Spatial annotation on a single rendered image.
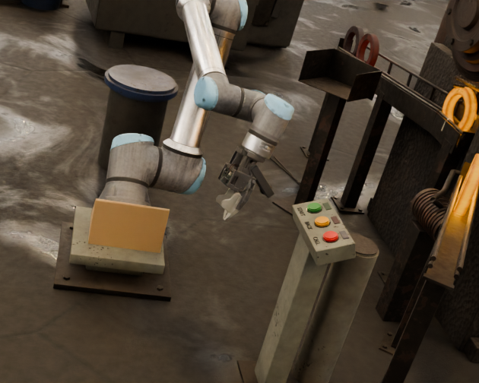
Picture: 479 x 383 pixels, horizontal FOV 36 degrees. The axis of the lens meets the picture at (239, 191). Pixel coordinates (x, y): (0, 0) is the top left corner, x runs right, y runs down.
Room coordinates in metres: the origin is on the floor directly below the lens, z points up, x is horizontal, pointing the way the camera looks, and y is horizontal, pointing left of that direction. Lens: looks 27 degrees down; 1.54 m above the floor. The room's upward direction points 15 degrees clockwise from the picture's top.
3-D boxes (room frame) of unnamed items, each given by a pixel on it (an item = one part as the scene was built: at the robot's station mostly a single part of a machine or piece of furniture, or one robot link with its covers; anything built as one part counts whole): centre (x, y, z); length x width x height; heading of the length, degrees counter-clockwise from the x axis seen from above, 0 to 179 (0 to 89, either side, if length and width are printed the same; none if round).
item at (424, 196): (2.35, -0.69, 0.27); 0.22 x 0.13 x 0.53; 19
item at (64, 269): (2.24, 0.37, 0.04); 0.40 x 0.40 x 0.08; 15
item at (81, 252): (2.24, 0.37, 0.10); 0.32 x 0.32 x 0.04; 15
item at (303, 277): (1.82, -0.24, 0.31); 0.24 x 0.16 x 0.62; 19
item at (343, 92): (3.08, -0.28, 0.36); 0.26 x 0.20 x 0.72; 54
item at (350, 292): (1.91, -0.38, 0.26); 0.12 x 0.12 x 0.52
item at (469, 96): (2.71, -0.71, 0.75); 0.18 x 0.03 x 0.18; 19
